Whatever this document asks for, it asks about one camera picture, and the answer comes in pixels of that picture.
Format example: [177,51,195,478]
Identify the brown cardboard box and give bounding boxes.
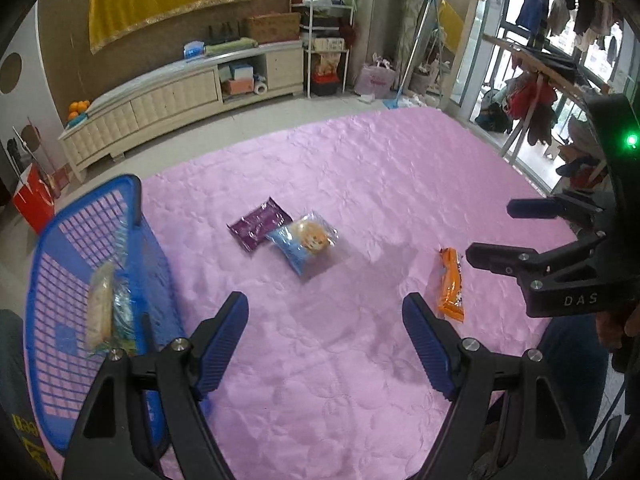
[244,12,302,45]

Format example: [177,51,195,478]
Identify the red box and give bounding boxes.
[12,165,56,235]

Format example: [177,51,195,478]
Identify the green rolled mat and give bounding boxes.
[204,37,260,57]

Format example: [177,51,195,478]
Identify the blue plastic mesh basket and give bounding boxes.
[25,174,211,458]

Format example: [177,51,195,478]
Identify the pink shopping bag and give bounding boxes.
[355,60,398,100]

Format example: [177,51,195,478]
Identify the clear blue cartoon bread packet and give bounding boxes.
[265,210,338,278]

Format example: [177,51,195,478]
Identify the pink quilted blanket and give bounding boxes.
[40,107,576,480]

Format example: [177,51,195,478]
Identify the orange and blue boxes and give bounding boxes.
[220,64,255,96]

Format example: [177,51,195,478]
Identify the white metal shelf rack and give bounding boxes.
[290,0,357,98]

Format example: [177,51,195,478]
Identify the wooden drying rack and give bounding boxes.
[482,30,608,161]

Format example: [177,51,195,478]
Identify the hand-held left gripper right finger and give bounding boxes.
[401,292,588,480]

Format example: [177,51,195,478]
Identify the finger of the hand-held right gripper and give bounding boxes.
[466,232,609,282]
[507,190,607,232]

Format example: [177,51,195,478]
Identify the blue-handled mop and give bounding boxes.
[382,0,437,111]

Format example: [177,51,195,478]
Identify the red hanging clothes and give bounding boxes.
[495,72,558,146]

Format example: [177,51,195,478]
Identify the patterned curtain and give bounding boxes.
[390,0,456,96]

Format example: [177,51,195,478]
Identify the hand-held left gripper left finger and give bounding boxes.
[62,291,250,480]

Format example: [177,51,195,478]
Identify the round brown wall disc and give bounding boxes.
[0,52,23,95]

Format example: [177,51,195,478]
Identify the purple snack packet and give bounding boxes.
[227,196,293,257]

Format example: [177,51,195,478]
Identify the teal mesh-print cracker packet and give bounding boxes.
[111,277,137,353]

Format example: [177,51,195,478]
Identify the orange snack bar packet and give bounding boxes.
[438,247,466,323]

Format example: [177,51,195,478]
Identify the cream low cabinet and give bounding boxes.
[57,40,306,183]

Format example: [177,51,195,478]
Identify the green-ended cracker pack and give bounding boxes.
[84,261,117,353]

